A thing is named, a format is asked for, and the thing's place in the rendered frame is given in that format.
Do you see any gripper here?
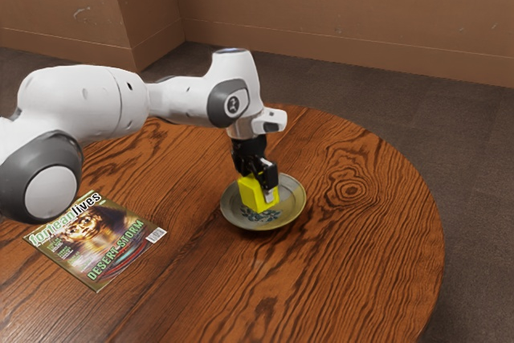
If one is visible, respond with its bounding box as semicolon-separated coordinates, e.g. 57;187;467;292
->
230;133;280;205

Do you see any yellow block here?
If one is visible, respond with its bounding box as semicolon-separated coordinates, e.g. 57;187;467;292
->
236;172;274;214

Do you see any olive patterned plate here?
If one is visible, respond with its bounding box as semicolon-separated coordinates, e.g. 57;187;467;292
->
219;172;308;231

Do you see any green cover magazine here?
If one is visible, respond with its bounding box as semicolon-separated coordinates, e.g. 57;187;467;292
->
22;190;168;294

